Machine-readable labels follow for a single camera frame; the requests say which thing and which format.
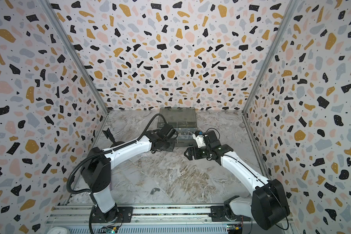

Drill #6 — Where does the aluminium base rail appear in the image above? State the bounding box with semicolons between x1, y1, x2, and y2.
44;204;297;234

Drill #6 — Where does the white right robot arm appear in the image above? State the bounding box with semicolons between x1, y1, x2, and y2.
184;130;290;230

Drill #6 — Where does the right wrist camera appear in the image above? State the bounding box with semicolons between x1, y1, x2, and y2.
192;130;206;148

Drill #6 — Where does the white object at rail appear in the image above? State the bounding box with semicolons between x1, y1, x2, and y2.
46;227;71;234

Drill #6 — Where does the silver bolt near rail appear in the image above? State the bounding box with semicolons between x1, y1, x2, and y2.
150;188;160;195

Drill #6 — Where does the green circuit board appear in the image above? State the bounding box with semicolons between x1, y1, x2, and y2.
102;226;119;234

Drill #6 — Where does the grey compartment organizer box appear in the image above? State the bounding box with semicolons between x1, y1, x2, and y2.
160;107;198;147

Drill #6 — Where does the black microphone stand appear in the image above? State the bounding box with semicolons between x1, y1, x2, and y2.
102;128;116;146

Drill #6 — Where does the black corrugated cable hose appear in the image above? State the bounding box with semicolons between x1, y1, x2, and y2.
66;113;167;195

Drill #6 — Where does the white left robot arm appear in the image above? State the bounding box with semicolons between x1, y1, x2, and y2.
81;124;178;222

